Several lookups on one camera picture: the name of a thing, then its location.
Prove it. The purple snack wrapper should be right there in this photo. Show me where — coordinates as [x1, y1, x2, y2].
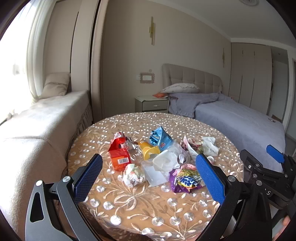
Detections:
[169, 164, 205, 193]

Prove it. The white paper towel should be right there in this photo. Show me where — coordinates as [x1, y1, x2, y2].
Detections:
[202, 137, 219, 157]

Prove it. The clear plastic container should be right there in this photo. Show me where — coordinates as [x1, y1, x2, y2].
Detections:
[141, 159, 169, 187]

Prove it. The floral wrapper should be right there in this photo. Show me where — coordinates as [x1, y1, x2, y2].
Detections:
[180, 135, 204, 161]

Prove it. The red orange snack box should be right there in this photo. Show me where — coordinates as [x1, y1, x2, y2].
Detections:
[108, 137, 132, 171]

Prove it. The white tissue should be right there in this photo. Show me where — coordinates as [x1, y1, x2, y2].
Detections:
[152, 150, 180, 172]

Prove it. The colourful paper ball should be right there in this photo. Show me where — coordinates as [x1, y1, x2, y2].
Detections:
[122, 164, 145, 187]

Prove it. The red snack bag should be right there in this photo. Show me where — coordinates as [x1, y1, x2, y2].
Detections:
[113, 132, 140, 152]

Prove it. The blue snack bag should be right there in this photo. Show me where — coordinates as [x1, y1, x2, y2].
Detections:
[149, 126, 174, 152]

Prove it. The person's hand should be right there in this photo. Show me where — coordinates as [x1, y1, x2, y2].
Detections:
[273, 216, 290, 240]

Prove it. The bed with lavender cover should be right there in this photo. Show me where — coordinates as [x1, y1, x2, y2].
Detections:
[162, 64, 285, 172]

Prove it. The embroidered beige tablecloth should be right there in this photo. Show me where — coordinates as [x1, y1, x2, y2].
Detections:
[68, 113, 243, 240]

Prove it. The beige window seat sofa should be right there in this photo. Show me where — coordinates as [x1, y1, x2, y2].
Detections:
[1, 91, 92, 239]

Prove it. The beige wardrobe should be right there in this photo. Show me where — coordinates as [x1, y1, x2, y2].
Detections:
[228, 43, 289, 122]

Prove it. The white ruffled pillow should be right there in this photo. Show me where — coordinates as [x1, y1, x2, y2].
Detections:
[161, 83, 200, 94]

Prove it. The beige cushion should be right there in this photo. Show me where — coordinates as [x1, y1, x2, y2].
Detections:
[40, 72, 70, 99]

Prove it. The orange item on nightstand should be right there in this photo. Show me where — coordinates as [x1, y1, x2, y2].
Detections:
[153, 93, 168, 98]

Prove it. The grey bedside table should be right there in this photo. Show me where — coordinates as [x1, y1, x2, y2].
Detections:
[135, 95, 169, 113]

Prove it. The white curtain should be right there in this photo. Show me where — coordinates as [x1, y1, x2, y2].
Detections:
[16, 1, 56, 102]

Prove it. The gold wall lamp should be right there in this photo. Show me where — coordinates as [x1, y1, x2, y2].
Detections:
[221, 48, 225, 68]
[149, 17, 156, 46]

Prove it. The framed wall switch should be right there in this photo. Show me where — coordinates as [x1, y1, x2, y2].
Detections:
[140, 72, 155, 84]

